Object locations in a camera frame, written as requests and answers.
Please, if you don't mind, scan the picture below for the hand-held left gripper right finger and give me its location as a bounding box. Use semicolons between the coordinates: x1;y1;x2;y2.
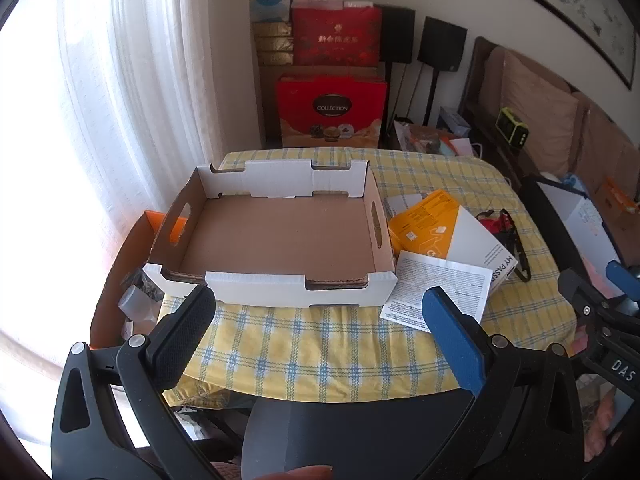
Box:
421;287;586;480

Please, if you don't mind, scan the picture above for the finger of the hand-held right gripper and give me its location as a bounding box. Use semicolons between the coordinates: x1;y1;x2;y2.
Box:
606;259;640;306
557;267;640;333

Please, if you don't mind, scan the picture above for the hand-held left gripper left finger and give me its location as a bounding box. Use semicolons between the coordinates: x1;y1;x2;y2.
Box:
51;285;217;480

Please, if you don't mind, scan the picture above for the printed paper leaflet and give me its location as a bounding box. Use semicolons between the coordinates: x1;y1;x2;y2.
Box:
379;251;493;333

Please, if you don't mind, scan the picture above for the orange and white box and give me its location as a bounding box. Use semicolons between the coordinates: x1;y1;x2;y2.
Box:
387;189;517;297

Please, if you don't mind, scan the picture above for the white cardboard tray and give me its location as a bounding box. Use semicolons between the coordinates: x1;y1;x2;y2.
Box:
142;158;398;308

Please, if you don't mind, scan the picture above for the white booklet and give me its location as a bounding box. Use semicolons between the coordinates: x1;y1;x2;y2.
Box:
384;192;432;221

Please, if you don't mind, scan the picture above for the person's right hand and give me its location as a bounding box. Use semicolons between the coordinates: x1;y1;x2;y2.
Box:
584;392;629;466

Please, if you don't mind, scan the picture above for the person's left hand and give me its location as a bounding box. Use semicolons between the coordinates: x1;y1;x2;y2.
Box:
257;465;334;480

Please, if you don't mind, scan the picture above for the crumpled clear plastic bag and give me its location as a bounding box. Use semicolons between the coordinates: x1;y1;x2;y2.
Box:
119;267;162;322

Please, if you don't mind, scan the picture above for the white storage box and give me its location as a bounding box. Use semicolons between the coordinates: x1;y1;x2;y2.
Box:
537;180;617;286

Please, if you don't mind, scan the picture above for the orange open carton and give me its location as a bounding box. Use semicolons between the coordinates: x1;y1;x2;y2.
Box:
90;210;173;351

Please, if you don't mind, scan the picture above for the yellow plaid tablecloth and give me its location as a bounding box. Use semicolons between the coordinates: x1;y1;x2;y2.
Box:
160;147;571;408

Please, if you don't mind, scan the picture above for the brown sofa cushion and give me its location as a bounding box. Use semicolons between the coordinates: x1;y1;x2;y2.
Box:
501;50;581;163
567;92;640;231

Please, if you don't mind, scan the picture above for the green clock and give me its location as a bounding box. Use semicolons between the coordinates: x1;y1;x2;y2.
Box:
495;107;530;148

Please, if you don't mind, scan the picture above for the blue and white small box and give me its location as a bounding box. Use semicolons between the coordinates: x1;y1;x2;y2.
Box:
437;106;471;138

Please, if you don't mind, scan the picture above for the thin speaker stand pole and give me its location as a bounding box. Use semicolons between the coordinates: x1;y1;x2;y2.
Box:
422;67;442;127

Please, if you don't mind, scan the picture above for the red gift box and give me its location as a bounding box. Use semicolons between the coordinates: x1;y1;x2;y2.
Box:
276;74;389;150

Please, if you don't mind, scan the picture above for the black speaker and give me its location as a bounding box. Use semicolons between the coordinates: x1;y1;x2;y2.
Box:
417;16;468;72
375;5;416;65

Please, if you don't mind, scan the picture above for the white sheer curtain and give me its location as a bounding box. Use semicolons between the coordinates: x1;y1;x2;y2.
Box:
0;0;256;361

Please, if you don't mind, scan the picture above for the red Chinese tea box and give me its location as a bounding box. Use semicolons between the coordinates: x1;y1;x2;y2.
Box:
291;5;383;67

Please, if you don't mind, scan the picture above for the blue tissue box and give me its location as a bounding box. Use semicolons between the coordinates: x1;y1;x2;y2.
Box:
251;0;292;24

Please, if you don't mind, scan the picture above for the framed wall painting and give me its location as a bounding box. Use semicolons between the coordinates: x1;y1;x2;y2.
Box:
477;0;637;91

